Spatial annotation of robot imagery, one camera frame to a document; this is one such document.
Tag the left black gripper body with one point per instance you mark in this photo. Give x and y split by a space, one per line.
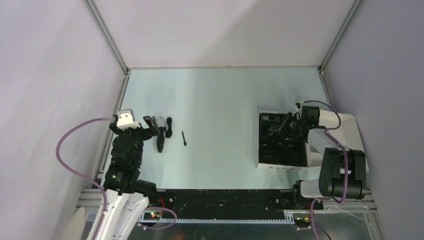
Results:
139 134

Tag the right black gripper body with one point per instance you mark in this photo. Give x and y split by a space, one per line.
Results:
293 127

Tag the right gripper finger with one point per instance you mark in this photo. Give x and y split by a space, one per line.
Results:
273 129
285 121

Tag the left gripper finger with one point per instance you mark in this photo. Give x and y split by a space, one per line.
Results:
153 129
114 120

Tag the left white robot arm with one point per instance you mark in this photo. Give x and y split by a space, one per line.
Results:
125 195

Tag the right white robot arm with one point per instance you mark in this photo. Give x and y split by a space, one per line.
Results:
342 175

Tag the black silver hair clipper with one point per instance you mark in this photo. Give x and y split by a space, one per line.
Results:
160 141

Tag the white box with black tray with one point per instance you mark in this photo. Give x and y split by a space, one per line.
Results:
279 152

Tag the small black cleaning brush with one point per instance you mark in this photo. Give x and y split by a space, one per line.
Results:
184 139

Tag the white box lid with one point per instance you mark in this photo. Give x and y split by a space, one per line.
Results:
348 134

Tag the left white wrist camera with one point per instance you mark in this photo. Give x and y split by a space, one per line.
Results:
126 120

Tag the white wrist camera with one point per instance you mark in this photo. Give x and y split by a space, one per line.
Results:
126 120
298 106

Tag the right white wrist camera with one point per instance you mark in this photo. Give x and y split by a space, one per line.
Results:
298 106

